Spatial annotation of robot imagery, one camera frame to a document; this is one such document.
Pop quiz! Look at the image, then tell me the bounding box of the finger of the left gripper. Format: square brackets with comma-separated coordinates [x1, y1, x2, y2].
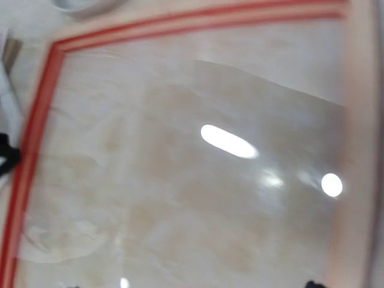
[1, 133, 21, 176]

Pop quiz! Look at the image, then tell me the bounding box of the white mat board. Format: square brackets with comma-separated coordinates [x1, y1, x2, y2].
[1, 29, 23, 135]

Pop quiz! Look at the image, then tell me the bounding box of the white plate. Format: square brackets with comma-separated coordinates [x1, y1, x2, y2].
[51, 0, 122, 14]

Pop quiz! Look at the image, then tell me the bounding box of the red and wood picture frame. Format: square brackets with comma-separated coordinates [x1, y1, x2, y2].
[1, 1, 383, 287]

